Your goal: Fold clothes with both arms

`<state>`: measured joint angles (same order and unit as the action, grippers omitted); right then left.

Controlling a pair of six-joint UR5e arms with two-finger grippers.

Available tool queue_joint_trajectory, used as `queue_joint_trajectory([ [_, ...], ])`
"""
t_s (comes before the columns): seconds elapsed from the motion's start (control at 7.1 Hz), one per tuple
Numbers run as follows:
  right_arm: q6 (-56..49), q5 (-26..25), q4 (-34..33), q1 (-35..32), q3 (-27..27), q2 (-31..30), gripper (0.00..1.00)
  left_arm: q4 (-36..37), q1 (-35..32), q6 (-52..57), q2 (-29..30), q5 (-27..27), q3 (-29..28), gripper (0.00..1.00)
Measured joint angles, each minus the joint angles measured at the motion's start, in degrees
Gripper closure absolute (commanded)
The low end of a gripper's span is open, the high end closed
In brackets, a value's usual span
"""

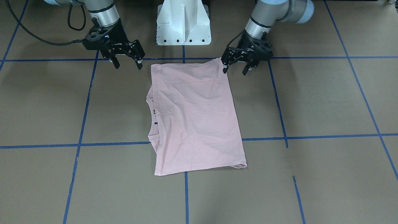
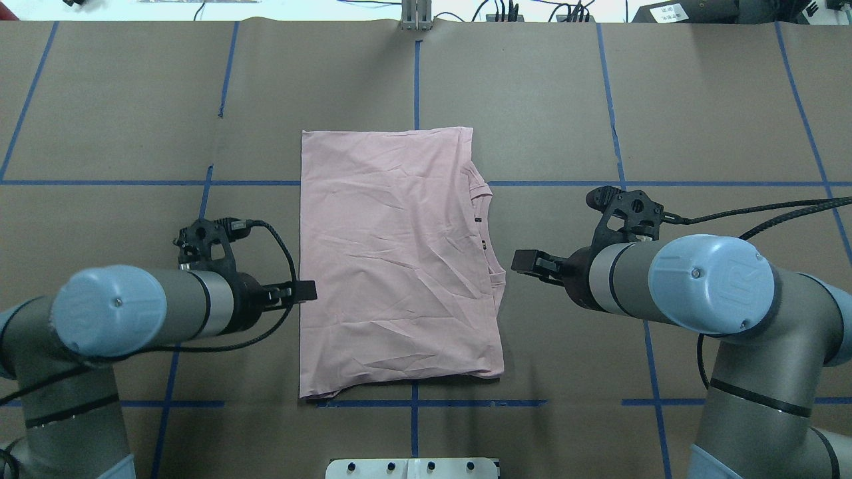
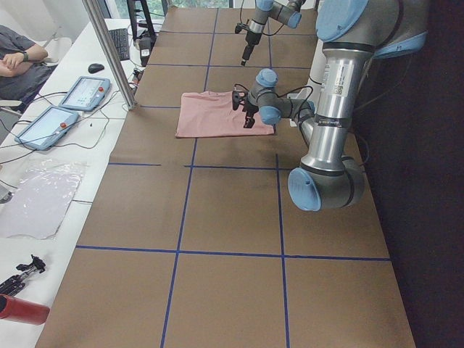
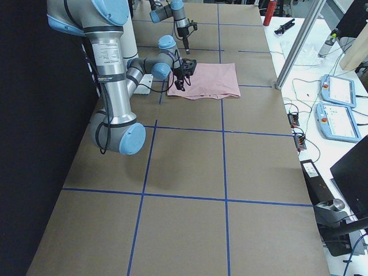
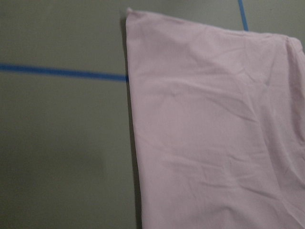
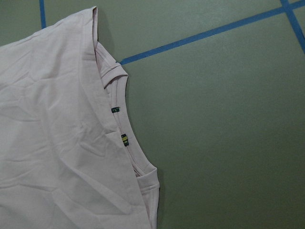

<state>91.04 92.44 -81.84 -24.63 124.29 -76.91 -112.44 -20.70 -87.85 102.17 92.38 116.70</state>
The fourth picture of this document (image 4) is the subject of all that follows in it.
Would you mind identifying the wooden beam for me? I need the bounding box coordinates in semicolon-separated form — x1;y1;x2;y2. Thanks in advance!
340;20;367;71

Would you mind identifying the black monitor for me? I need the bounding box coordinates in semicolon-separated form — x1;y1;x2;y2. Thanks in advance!
330;137;367;219

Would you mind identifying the upper orange black connector box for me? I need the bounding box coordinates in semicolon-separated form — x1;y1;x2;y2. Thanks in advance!
287;112;300;128

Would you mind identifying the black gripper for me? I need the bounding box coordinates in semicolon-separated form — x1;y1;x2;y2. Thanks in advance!
177;26;190;55
173;65;185;91

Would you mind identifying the teach pendant tablet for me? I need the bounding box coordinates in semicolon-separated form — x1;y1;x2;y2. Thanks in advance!
321;74;357;108
316;102;362;143

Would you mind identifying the lower teach pendant tablet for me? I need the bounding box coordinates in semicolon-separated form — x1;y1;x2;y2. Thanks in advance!
316;102;362;143

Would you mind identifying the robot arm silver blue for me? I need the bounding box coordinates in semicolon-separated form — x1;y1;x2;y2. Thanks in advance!
47;1;185;155
149;1;197;55

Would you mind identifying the clear plastic garment bag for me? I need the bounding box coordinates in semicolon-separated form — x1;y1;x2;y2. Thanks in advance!
280;41;321;67

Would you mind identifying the black box with label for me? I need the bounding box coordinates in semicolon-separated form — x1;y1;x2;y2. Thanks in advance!
300;159;334;205

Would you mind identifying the pink snoopy t-shirt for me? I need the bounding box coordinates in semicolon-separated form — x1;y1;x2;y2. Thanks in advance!
167;63;241;100

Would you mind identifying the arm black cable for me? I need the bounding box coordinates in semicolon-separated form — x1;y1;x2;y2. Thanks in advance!
170;17;198;41
96;54;193;155

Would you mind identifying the silver round knob stand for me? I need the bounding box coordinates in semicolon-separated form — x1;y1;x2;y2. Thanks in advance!
316;198;346;212

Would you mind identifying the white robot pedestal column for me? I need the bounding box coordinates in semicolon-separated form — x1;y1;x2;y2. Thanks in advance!
120;1;153;95

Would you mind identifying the upper teach pendant tablet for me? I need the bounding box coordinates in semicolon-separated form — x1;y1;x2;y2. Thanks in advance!
321;74;357;108

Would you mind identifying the grey handheld device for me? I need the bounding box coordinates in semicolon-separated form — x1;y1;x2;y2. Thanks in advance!
318;28;340;58

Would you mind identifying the orange black connector box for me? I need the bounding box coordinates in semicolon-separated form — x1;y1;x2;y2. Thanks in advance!
287;112;300;128
293;133;306;152

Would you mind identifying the lower orange black connector box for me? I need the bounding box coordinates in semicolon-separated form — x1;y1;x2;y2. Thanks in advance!
293;133;306;152

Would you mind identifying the brown paper table cover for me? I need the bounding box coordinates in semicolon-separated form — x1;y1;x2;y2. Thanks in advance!
28;3;329;275

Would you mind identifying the red cylinder bottle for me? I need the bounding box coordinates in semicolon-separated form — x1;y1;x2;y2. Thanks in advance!
263;0;277;26

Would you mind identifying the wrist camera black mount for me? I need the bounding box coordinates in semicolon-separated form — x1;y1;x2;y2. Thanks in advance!
187;20;198;31
181;58;197;78

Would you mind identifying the aluminium frame post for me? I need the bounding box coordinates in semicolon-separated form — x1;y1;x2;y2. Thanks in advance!
275;0;326;90

